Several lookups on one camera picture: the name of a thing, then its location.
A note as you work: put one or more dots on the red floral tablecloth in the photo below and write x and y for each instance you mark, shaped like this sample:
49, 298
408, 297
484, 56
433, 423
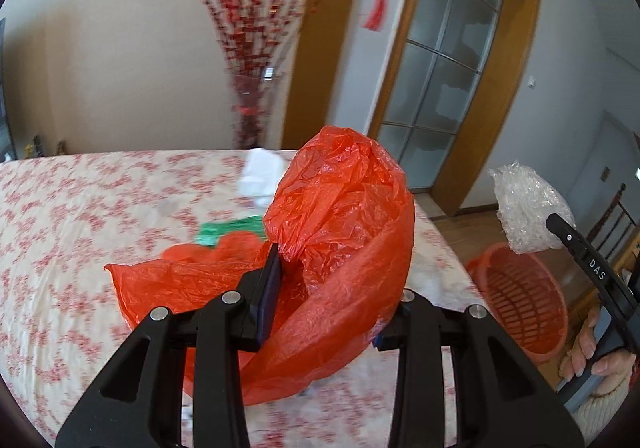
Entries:
75, 228

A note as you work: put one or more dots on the wooden wall trim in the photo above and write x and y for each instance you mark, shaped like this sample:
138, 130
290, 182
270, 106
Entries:
320, 78

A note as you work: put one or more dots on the person's right hand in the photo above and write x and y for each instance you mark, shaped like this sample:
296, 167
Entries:
580, 348

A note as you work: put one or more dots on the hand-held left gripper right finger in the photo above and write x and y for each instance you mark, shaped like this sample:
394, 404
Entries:
407, 324

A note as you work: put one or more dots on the wooden stair railing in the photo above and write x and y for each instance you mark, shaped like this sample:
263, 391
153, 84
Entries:
620, 213

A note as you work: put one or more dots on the clear bubble wrap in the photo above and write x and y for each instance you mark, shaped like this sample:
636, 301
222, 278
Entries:
525, 208

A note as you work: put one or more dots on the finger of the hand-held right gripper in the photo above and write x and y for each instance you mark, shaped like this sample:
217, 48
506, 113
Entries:
592, 265

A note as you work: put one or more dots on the orange plastic basket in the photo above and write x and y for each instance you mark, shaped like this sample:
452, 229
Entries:
520, 298

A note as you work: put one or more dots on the red tassel ornament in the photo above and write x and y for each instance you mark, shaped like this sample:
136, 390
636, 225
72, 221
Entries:
375, 16

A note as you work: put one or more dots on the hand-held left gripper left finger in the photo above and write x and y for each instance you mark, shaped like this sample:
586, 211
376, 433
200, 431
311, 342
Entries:
270, 288

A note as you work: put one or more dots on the white plastic bag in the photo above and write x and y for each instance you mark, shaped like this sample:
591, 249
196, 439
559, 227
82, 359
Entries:
260, 173

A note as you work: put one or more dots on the orange plastic bag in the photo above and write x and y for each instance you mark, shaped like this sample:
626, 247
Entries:
340, 208

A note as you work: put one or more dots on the person's right forearm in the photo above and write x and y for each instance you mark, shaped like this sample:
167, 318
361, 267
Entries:
602, 415

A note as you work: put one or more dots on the wooden door frame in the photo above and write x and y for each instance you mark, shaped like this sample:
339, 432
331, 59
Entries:
520, 53

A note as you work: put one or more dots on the frosted glass sliding door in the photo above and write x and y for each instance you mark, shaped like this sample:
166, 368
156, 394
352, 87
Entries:
440, 78

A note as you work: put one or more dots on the glass floor vase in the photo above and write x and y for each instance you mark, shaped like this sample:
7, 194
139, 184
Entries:
250, 98

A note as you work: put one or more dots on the green plastic bag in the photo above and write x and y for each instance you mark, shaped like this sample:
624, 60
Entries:
225, 230

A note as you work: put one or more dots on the white door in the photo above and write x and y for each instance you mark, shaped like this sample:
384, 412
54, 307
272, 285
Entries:
615, 148

